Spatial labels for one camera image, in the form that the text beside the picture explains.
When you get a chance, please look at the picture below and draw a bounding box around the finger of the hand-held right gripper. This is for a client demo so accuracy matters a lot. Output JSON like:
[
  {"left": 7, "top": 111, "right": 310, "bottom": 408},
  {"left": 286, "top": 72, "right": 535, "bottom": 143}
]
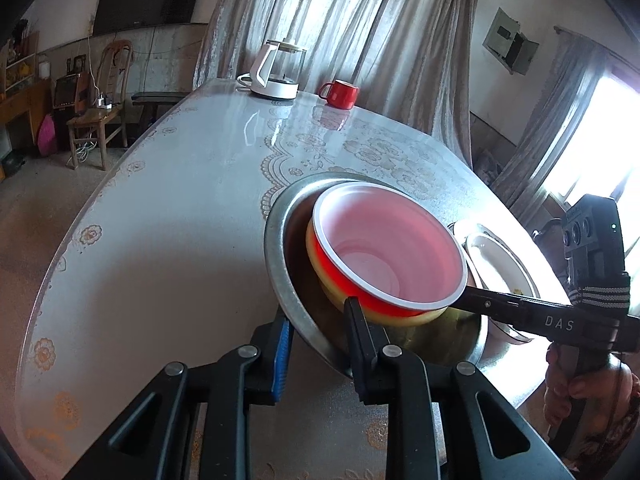
[
  {"left": 487, "top": 316, "right": 538, "bottom": 345},
  {"left": 450, "top": 285, "right": 621, "bottom": 351}
]

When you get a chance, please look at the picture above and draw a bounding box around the dark wooden bench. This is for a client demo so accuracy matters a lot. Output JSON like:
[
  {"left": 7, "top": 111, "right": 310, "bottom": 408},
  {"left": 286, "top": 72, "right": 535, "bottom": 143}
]
[{"left": 131, "top": 91, "right": 193, "bottom": 133}]

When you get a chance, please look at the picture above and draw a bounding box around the pink bag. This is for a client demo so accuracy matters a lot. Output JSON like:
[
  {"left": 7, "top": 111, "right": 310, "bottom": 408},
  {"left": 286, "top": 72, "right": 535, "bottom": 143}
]
[{"left": 37, "top": 114, "right": 58, "bottom": 157}]

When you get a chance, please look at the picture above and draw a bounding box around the red plastic bowl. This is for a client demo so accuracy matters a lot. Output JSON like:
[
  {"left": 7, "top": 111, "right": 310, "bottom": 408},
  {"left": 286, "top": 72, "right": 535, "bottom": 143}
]
[{"left": 311, "top": 183, "right": 468, "bottom": 320}]

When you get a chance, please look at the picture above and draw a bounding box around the white plate with red characters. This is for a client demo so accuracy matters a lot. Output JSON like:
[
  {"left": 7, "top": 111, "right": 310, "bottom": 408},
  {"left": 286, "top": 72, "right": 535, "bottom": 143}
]
[{"left": 452, "top": 222, "right": 542, "bottom": 345}]

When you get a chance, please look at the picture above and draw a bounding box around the person's right hand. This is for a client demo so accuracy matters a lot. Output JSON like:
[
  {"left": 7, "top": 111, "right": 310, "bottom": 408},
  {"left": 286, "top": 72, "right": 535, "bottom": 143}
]
[{"left": 544, "top": 344, "right": 640, "bottom": 431}]

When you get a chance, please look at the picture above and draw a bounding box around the white glass electric kettle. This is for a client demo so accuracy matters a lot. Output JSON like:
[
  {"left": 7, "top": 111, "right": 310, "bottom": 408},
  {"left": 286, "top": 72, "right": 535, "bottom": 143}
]
[{"left": 236, "top": 38, "right": 308, "bottom": 100}]

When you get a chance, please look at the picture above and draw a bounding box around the bright window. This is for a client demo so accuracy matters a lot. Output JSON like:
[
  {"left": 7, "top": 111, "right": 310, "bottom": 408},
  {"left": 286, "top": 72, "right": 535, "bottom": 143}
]
[{"left": 542, "top": 62, "right": 640, "bottom": 211}]

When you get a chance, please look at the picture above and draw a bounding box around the narrow grey sheer curtain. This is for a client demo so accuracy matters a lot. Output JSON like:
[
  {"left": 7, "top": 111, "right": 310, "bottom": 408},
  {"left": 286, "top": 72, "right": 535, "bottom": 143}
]
[{"left": 490, "top": 35, "right": 608, "bottom": 226}]

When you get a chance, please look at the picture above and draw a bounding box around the light wooden chair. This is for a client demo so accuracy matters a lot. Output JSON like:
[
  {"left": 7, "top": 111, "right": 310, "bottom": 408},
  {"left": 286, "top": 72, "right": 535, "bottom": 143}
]
[{"left": 66, "top": 40, "right": 135, "bottom": 171}]

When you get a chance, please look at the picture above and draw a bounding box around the dark round-back chair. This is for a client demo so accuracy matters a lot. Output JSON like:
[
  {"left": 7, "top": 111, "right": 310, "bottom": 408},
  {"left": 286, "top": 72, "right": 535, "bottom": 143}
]
[{"left": 531, "top": 210, "right": 568, "bottom": 261}]

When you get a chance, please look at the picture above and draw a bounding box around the wooden desktop shelf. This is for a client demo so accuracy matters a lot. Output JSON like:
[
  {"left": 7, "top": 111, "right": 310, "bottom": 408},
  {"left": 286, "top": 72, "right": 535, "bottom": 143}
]
[{"left": 0, "top": 30, "right": 41, "bottom": 93}]

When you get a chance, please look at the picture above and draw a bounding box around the wide grey sheer curtain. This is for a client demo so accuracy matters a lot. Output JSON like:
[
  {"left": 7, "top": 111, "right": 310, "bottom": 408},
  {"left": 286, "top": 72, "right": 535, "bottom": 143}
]
[{"left": 192, "top": 0, "right": 488, "bottom": 171}]

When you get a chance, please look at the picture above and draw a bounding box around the wooden desk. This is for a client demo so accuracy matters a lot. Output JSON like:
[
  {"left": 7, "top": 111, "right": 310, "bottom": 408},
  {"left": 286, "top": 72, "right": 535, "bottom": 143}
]
[{"left": 0, "top": 77, "right": 53, "bottom": 133}]

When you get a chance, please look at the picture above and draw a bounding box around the stainless steel bowl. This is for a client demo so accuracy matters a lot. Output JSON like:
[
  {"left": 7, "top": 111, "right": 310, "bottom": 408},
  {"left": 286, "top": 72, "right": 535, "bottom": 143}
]
[{"left": 263, "top": 171, "right": 488, "bottom": 378}]

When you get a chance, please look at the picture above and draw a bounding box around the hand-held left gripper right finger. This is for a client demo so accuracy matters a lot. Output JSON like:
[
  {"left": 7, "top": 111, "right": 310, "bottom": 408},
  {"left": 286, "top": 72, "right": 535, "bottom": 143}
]
[{"left": 344, "top": 296, "right": 576, "bottom": 480}]

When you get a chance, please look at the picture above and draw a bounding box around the yellow bowl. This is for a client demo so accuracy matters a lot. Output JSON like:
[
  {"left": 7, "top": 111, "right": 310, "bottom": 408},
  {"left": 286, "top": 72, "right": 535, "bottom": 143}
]
[{"left": 306, "top": 220, "right": 446, "bottom": 328}]

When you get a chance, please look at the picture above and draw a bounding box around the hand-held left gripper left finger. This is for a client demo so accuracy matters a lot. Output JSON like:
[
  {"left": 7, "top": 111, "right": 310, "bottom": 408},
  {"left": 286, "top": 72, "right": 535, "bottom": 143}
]
[{"left": 65, "top": 310, "right": 296, "bottom": 480}]

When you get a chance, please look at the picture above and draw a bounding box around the wall electrical panel box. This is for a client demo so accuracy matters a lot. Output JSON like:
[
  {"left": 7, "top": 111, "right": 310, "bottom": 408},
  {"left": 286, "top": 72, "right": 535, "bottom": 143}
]
[{"left": 482, "top": 7, "right": 541, "bottom": 77}]

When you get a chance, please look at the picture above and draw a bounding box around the black floor speaker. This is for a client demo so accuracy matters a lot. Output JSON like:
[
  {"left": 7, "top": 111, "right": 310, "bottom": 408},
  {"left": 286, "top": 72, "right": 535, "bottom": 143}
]
[{"left": 52, "top": 72, "right": 96, "bottom": 151}]

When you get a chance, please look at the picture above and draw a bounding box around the red mug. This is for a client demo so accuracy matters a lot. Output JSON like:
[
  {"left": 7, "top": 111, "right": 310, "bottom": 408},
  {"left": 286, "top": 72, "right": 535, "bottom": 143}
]
[{"left": 318, "top": 80, "right": 360, "bottom": 110}]

